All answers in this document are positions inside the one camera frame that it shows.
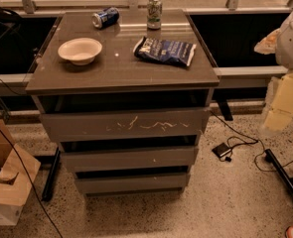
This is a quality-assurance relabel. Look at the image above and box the green white soda can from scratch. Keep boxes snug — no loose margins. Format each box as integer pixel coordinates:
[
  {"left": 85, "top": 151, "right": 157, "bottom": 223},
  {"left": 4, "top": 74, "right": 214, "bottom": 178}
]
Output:
[{"left": 147, "top": 0, "right": 162, "bottom": 30}]

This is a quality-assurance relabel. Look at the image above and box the grey bottom drawer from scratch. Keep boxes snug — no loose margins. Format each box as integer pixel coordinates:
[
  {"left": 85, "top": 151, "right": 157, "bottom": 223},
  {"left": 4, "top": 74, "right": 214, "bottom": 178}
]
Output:
[{"left": 74, "top": 173, "right": 190, "bottom": 194}]

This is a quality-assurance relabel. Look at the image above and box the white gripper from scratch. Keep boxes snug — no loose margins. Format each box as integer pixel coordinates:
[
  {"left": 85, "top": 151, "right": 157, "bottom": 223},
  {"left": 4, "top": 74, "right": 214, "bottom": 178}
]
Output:
[{"left": 260, "top": 71, "right": 293, "bottom": 137}]

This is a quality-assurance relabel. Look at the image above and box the white bowl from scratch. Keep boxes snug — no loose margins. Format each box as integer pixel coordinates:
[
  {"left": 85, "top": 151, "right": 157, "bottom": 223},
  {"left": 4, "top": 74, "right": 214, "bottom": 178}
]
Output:
[{"left": 58, "top": 38, "right": 102, "bottom": 65}]

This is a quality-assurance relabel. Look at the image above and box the black power adapter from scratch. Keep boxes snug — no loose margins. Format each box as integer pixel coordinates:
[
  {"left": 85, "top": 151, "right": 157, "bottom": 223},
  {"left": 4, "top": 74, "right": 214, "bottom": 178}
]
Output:
[{"left": 213, "top": 143, "right": 230, "bottom": 158}]

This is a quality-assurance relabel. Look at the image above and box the black metal stand leg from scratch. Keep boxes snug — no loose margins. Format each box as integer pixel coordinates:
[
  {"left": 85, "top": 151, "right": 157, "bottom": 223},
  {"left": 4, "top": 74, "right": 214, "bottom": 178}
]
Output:
[{"left": 42, "top": 149, "right": 61, "bottom": 202}]

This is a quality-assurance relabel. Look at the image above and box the grey drawer cabinet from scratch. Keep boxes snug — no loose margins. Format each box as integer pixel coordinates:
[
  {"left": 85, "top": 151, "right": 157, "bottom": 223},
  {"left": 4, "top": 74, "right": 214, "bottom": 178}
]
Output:
[{"left": 25, "top": 9, "right": 220, "bottom": 196}]

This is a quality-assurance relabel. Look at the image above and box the grey top drawer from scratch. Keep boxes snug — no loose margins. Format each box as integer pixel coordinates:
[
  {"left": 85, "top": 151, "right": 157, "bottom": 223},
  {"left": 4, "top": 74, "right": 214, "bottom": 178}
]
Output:
[{"left": 41, "top": 108, "right": 209, "bottom": 143}]

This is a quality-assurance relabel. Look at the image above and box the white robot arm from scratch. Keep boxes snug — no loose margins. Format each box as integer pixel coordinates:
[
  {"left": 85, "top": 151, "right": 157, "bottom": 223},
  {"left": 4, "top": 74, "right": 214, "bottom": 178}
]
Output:
[{"left": 254, "top": 11, "right": 293, "bottom": 137}]

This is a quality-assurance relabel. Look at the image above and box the blue chip bag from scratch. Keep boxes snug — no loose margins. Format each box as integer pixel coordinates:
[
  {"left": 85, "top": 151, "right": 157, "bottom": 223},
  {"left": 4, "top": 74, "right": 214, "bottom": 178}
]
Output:
[{"left": 133, "top": 37, "right": 197, "bottom": 67}]

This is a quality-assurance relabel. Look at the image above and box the cardboard box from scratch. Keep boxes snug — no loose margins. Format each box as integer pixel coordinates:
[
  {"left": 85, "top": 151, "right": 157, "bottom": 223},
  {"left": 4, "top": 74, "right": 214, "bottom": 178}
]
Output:
[{"left": 0, "top": 120, "right": 41, "bottom": 226}]

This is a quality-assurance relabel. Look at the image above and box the grey drawer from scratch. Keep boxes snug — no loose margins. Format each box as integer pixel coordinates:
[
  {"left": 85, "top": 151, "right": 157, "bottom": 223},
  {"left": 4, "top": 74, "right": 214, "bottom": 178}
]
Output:
[
  {"left": 74, "top": 173, "right": 190, "bottom": 194},
  {"left": 62, "top": 146, "right": 198, "bottom": 173},
  {"left": 41, "top": 108, "right": 209, "bottom": 143}
]

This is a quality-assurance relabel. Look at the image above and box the black floor cable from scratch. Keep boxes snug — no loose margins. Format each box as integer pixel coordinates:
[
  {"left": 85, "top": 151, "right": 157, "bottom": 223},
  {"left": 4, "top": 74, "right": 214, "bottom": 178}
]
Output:
[{"left": 211, "top": 110, "right": 293, "bottom": 173}]

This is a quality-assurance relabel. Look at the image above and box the black cable at left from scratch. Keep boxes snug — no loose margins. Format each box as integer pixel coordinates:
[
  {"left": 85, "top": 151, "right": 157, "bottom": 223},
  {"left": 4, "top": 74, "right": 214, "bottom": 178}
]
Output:
[{"left": 0, "top": 113, "right": 65, "bottom": 238}]

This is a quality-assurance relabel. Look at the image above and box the blue soda can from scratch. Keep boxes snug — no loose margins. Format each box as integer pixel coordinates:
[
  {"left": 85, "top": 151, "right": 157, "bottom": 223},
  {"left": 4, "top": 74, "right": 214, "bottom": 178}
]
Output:
[{"left": 91, "top": 7, "right": 119, "bottom": 29}]

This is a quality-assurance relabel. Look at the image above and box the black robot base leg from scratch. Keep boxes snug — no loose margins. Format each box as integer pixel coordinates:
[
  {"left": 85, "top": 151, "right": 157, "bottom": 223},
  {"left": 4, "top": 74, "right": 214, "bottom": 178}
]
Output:
[{"left": 265, "top": 149, "right": 293, "bottom": 195}]

